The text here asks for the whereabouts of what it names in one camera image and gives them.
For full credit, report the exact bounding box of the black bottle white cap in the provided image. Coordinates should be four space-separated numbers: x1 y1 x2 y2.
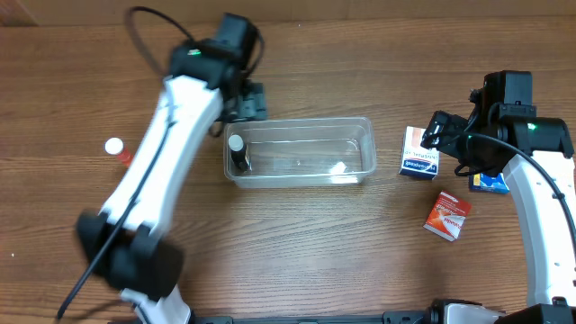
228 134 250 172

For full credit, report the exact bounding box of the white Hansaplast plaster box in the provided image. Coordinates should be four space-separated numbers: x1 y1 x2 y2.
399 126 440 180

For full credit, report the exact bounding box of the blue VapoDrops box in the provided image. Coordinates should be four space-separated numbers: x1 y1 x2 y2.
469 173 509 194

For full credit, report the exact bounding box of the red white sachet box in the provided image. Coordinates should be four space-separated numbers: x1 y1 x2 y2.
423 191 472 241

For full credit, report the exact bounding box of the orange tube white cap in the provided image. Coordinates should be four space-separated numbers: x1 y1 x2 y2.
104 138 133 167

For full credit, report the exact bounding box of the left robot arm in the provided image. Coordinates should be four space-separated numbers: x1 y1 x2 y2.
76 7 267 323

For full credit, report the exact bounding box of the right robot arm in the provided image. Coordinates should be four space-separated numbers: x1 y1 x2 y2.
421 70 575 324

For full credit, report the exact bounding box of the clear plastic container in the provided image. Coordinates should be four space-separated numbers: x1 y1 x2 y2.
224 117 377 189

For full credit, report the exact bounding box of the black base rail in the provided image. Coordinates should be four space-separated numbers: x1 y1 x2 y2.
193 310 425 324

